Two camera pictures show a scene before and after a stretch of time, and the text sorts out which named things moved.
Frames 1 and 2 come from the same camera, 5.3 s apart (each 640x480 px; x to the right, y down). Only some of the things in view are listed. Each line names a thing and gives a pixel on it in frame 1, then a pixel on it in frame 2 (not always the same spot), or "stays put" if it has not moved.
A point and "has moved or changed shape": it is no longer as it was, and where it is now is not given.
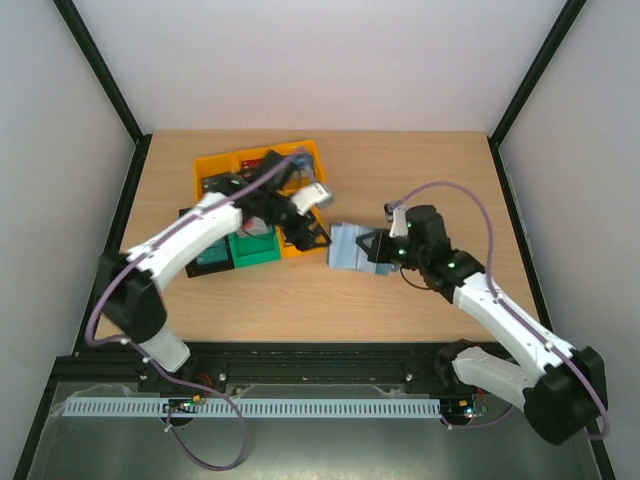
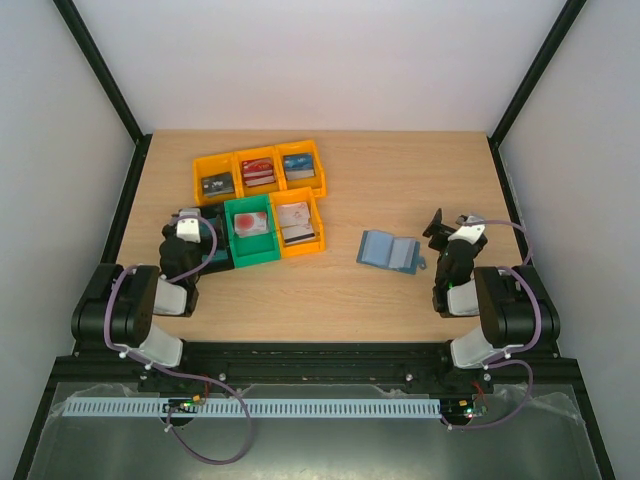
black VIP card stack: x=222 y=183 stays put
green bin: x=250 y=250 stays put
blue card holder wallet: x=345 y=253 has moved or changed shape
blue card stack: x=305 y=163 stays put
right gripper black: x=383 y=247 -> x=445 y=235
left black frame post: x=111 y=83 stays put
